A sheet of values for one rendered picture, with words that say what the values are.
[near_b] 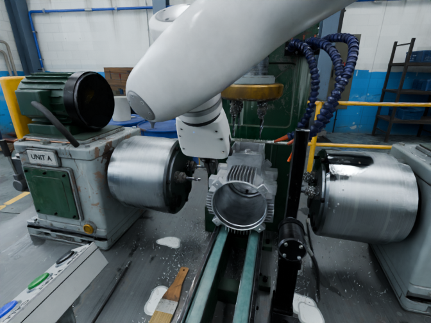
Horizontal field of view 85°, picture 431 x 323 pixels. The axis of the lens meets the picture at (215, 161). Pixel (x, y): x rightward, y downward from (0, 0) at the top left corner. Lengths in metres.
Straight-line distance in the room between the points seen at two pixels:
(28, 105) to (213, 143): 0.62
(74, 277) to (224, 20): 0.42
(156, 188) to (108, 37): 6.12
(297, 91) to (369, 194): 0.42
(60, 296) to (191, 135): 0.32
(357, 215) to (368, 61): 5.70
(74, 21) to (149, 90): 6.89
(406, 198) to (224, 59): 0.56
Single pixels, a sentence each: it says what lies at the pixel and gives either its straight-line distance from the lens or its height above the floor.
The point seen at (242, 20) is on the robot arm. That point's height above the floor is 1.41.
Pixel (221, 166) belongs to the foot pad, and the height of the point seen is 1.07.
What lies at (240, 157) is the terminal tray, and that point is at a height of 1.13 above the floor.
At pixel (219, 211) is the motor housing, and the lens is 0.73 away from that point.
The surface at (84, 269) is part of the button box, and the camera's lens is 0.49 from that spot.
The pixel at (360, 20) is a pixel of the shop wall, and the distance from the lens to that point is 6.21.
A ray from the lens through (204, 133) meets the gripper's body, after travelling 0.44.
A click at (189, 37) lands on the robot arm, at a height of 1.40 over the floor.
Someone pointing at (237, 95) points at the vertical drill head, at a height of 1.31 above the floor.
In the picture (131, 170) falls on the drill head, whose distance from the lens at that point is 0.74.
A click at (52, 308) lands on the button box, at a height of 1.05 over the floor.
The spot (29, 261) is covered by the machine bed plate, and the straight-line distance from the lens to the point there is 1.01.
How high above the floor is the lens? 1.37
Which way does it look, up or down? 21 degrees down
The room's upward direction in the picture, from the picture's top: straight up
